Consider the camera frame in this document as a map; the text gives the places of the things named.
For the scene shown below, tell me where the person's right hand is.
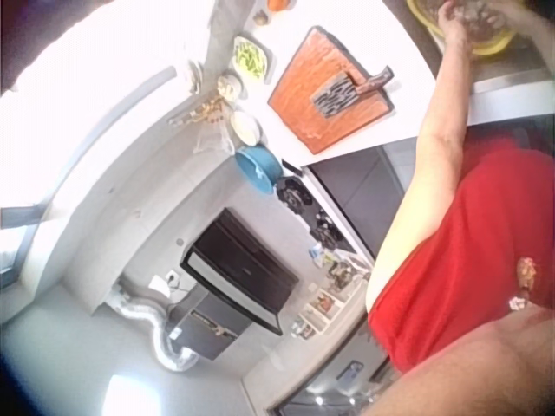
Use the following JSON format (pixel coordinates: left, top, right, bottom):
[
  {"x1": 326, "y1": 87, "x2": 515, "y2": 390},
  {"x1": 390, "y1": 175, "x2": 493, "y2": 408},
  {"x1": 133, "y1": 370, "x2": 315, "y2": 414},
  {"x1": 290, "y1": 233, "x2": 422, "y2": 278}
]
[{"x1": 492, "y1": 1, "x2": 529, "y2": 26}]

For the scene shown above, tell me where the person's left hand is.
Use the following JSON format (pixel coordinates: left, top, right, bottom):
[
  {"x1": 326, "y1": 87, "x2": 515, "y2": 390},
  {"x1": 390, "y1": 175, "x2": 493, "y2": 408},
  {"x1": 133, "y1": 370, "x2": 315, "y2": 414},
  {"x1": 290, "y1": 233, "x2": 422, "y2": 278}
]
[{"x1": 436, "y1": 1, "x2": 473, "y2": 45}]

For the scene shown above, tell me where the minced meat mixture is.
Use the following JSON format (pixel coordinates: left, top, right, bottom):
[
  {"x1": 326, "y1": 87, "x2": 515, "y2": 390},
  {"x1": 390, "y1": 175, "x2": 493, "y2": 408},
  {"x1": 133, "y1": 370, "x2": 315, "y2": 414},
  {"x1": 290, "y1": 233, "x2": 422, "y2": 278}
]
[{"x1": 418, "y1": 0, "x2": 506, "y2": 43}]

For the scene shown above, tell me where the yellow bowl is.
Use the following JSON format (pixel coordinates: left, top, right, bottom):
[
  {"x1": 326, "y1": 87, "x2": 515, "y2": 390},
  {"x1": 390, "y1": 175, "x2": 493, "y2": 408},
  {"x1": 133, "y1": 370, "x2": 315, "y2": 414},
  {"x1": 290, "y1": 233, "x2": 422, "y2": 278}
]
[{"x1": 405, "y1": 0, "x2": 518, "y2": 57}]

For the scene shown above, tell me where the steel sink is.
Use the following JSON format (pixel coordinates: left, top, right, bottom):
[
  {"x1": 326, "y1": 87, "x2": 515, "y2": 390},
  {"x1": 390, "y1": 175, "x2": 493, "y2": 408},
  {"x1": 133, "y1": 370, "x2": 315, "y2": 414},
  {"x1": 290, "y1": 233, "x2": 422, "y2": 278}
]
[{"x1": 427, "y1": 23, "x2": 555, "y2": 94}]

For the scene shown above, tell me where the orange wooden cutting board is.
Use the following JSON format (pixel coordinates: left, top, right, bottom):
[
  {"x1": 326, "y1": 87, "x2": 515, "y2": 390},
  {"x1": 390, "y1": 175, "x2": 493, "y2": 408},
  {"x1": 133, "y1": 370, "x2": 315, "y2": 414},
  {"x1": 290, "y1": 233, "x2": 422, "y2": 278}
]
[{"x1": 266, "y1": 25, "x2": 396, "y2": 156}]

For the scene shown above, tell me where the grey tray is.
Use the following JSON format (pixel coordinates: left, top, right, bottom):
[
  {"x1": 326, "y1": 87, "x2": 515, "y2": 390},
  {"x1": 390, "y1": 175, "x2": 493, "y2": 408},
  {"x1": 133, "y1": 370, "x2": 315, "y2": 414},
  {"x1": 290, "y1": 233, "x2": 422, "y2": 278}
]
[{"x1": 232, "y1": 35, "x2": 278, "y2": 84}]

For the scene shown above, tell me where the black gas cooktop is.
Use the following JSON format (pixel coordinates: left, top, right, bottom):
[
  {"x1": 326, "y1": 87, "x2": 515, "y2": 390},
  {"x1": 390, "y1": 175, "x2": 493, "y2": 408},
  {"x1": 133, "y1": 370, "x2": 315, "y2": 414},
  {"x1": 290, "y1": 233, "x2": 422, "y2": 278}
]
[{"x1": 277, "y1": 145, "x2": 409, "y2": 262}]

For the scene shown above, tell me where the pile of green beans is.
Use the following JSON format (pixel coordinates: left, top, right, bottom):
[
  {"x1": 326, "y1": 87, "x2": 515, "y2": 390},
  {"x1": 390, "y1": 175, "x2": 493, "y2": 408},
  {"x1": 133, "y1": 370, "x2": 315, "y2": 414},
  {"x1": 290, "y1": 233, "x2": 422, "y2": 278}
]
[{"x1": 234, "y1": 38, "x2": 267, "y2": 80}]

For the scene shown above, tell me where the small bowl of garlic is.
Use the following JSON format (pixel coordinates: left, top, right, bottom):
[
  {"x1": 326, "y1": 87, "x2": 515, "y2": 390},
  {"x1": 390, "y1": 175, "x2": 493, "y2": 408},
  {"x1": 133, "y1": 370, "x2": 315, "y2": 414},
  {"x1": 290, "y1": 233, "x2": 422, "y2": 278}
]
[{"x1": 216, "y1": 72, "x2": 245, "y2": 101}]

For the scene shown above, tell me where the white bowl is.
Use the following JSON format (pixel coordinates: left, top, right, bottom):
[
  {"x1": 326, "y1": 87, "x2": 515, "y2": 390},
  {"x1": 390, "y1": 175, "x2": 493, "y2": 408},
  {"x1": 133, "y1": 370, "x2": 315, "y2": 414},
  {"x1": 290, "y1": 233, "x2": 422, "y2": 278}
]
[{"x1": 229, "y1": 109, "x2": 264, "y2": 146}]

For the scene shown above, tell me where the black stove burner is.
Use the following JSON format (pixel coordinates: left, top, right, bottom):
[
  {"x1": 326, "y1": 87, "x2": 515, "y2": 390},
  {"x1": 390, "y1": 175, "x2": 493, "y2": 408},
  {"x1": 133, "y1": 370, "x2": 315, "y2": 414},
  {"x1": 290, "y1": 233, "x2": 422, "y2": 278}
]
[
  {"x1": 313, "y1": 209, "x2": 349, "y2": 251},
  {"x1": 277, "y1": 175, "x2": 314, "y2": 214}
]

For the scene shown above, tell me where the blue pot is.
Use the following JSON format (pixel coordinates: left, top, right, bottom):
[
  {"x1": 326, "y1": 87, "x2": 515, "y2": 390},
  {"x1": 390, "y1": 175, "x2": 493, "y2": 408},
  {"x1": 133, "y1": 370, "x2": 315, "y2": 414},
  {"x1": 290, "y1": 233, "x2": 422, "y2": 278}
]
[{"x1": 234, "y1": 145, "x2": 284, "y2": 194}]

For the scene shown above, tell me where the brass hanging rack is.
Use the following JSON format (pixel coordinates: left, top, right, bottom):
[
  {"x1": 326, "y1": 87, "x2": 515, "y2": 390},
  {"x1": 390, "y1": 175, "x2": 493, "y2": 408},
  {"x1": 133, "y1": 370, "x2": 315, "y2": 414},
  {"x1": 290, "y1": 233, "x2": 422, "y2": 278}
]
[{"x1": 167, "y1": 98, "x2": 227, "y2": 127}]

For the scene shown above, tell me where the clear plastic bag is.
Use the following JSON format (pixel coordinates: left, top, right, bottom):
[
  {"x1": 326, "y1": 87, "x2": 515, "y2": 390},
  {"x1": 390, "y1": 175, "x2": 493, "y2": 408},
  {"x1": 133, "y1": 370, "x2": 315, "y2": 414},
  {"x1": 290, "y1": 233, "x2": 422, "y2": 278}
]
[{"x1": 192, "y1": 119, "x2": 236, "y2": 156}]

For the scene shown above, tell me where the group of condiment bottles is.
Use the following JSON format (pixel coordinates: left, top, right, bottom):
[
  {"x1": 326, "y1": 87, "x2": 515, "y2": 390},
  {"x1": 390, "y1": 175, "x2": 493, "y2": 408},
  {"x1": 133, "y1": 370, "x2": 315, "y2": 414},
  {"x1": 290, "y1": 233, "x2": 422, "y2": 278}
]
[{"x1": 306, "y1": 241, "x2": 375, "y2": 289}]

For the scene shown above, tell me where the white spice rack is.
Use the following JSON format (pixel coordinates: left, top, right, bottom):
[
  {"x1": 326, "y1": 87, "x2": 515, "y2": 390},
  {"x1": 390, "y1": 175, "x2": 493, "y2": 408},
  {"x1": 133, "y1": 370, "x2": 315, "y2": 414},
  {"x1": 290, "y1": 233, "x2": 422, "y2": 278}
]
[{"x1": 293, "y1": 285, "x2": 350, "y2": 340}]

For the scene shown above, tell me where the black range hood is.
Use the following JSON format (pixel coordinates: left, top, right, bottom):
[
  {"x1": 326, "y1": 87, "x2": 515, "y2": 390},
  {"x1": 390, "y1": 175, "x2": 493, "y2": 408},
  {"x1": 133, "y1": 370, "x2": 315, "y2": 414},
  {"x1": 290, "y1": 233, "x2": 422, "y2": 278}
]
[{"x1": 179, "y1": 206, "x2": 301, "y2": 337}]

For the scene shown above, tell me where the steel appliance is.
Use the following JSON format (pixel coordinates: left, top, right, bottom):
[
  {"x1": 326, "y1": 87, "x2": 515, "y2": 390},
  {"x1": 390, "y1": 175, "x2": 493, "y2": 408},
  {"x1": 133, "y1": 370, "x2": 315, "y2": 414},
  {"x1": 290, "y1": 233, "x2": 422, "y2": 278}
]
[{"x1": 267, "y1": 353, "x2": 402, "y2": 416}]

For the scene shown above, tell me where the patterned cleaver with wooden handle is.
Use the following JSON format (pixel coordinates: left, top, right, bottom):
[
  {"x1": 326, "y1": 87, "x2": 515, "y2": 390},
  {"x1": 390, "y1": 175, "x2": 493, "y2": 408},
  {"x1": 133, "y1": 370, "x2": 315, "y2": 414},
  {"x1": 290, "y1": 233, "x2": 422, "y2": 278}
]
[{"x1": 310, "y1": 64, "x2": 395, "y2": 118}]

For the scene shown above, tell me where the silver flexible duct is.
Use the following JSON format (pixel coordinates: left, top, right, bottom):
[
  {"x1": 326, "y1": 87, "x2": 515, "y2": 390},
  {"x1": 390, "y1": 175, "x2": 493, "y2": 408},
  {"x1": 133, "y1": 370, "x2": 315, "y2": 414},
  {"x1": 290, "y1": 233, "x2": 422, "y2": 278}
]
[{"x1": 113, "y1": 279, "x2": 206, "y2": 374}]

